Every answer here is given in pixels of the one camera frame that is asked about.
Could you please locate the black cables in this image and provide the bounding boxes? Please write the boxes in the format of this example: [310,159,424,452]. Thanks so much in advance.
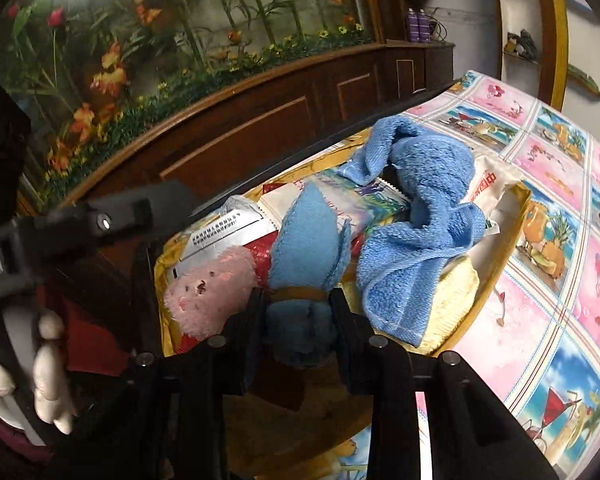
[427,7,448,43]

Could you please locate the pink plush toy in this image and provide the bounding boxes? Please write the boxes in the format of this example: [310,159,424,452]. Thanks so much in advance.
[162,246,263,341]

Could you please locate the white snack packet red print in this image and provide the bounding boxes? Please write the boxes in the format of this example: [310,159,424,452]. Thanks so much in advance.
[460,152,523,238]

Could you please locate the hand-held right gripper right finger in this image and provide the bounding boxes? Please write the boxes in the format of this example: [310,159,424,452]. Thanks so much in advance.
[329,290,561,480]

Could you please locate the yellow plastic bag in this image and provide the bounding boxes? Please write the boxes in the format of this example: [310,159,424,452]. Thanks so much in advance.
[152,127,533,461]

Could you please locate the large blue towel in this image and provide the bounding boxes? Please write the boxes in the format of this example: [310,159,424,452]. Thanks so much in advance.
[355,200,487,347]

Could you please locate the flower wall picture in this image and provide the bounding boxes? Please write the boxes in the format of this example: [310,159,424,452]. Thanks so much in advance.
[0,0,386,211]

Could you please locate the person's left hand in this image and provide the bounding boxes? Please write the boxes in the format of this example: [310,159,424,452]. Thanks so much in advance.
[0,310,76,436]

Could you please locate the yellow wooden door frame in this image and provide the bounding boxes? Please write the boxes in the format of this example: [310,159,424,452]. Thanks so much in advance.
[532,0,568,111]

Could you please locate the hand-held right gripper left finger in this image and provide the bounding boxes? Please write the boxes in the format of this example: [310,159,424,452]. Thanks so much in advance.
[125,287,271,480]

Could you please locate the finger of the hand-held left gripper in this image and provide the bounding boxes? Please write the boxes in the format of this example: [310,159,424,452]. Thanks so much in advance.
[85,182,193,241]

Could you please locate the landscape print packet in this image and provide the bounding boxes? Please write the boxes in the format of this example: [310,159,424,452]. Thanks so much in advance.
[325,172,413,221]

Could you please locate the person's red clothing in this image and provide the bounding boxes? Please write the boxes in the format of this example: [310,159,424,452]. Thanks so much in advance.
[0,280,131,466]

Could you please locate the dark wooden cabinet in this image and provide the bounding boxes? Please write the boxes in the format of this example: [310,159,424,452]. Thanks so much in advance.
[15,0,456,361]

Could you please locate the fruit print tablecloth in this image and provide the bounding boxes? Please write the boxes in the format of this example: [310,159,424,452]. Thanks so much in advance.
[330,70,600,480]

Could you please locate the silver foil packet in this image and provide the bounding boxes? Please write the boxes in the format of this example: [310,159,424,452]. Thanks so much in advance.
[170,195,281,281]

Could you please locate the yellow towel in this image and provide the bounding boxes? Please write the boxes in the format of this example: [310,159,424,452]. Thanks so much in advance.
[420,255,481,356]

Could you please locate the flat green packet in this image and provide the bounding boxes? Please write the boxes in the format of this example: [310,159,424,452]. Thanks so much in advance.
[567,62,600,96]

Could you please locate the green bundle on shelf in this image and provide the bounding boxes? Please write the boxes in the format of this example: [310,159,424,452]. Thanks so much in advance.
[505,30,538,63]

